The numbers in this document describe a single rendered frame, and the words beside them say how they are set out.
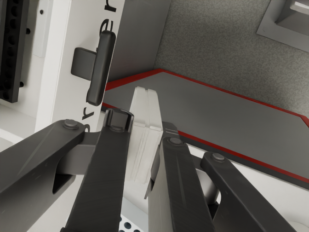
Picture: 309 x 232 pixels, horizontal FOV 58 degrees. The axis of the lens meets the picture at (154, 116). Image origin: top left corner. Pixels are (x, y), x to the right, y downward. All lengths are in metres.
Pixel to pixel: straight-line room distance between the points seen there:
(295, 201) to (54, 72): 0.36
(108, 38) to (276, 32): 0.93
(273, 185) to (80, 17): 0.33
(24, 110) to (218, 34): 0.87
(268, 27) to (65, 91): 0.94
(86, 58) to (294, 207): 0.34
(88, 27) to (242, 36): 0.90
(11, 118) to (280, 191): 0.38
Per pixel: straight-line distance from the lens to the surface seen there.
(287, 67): 1.17
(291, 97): 1.18
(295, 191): 0.45
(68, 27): 0.27
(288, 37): 1.15
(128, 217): 0.47
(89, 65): 0.28
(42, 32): 0.39
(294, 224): 0.46
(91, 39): 0.31
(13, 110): 0.45
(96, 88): 0.28
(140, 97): 0.16
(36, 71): 0.41
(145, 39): 0.95
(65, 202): 0.57
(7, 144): 0.52
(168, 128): 0.15
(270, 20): 1.14
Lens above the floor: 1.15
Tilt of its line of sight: 68 degrees down
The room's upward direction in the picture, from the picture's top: 129 degrees counter-clockwise
